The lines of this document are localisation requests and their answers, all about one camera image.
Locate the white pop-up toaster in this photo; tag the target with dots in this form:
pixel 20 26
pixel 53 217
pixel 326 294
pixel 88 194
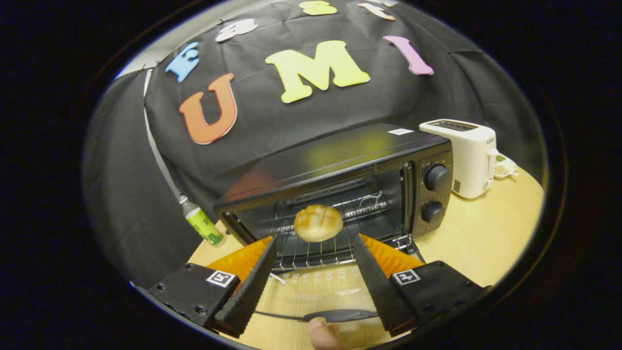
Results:
pixel 469 160

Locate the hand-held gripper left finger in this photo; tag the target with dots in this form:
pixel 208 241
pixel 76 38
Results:
pixel 250 289

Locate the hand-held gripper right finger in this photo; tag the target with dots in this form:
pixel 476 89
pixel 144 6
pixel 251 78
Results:
pixel 379 287

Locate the green label drink bottle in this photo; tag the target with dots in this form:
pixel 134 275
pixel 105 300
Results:
pixel 204 226

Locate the black toaster oven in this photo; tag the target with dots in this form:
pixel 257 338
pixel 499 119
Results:
pixel 340 150

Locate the white divided condiment dish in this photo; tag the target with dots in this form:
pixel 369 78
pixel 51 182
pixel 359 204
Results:
pixel 505 166

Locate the round golden bread bun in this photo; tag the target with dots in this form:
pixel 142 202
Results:
pixel 318 223

